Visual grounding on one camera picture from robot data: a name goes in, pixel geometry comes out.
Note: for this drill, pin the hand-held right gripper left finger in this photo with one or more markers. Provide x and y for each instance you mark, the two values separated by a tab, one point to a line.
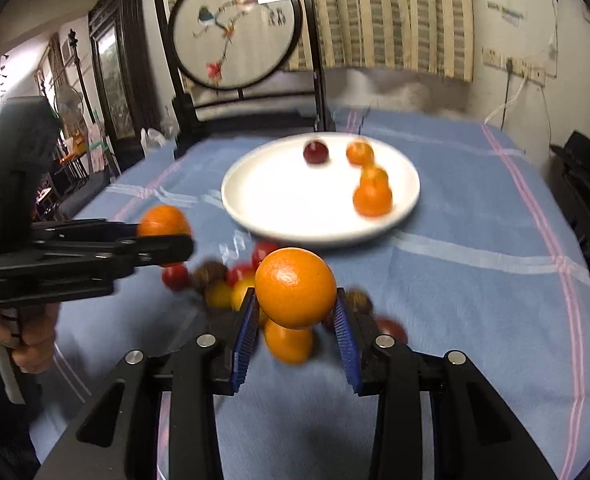
242	340

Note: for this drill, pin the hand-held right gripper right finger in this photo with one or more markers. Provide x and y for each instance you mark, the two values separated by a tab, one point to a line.
347	350

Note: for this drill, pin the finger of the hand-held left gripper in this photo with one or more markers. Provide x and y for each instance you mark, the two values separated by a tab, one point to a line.
165	249
90	229

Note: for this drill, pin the mandarin orange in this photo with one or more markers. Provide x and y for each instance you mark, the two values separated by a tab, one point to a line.
360	152
162	220
372	201
374	176
289	346

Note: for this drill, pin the small red plum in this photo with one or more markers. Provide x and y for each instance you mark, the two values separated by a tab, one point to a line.
237	275
265	252
175	277

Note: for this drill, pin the yellow green plum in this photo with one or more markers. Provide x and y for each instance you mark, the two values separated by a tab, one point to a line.
240	294
218	295

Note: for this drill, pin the dark red plum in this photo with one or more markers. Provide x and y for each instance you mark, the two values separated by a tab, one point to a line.
391	329
316	153

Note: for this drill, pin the brown kiwi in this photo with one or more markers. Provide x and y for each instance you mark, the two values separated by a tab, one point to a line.
361	302
209	275

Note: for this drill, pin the large orange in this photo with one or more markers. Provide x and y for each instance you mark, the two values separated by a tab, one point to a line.
295	287

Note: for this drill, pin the white oval plate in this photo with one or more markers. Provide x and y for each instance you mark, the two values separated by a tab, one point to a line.
285	195

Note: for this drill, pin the person's left forearm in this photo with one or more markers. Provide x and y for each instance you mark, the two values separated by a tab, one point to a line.
0	420

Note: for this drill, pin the person's left hand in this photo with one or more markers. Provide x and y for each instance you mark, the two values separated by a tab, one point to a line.
37	345

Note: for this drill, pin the white plastic bag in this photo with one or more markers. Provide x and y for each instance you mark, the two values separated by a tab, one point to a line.
154	137

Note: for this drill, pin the dark wooden cabinet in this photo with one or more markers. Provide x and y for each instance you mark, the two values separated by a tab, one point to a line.
117	60

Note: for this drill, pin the blue striped tablecloth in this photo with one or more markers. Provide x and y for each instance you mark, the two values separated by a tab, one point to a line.
475	270

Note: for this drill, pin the black hat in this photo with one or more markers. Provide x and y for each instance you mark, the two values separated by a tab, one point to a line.
580	157

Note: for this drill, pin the striped curtain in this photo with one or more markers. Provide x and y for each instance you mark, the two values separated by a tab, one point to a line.
385	10

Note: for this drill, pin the white power strip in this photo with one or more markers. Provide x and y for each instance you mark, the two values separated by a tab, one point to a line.
512	65

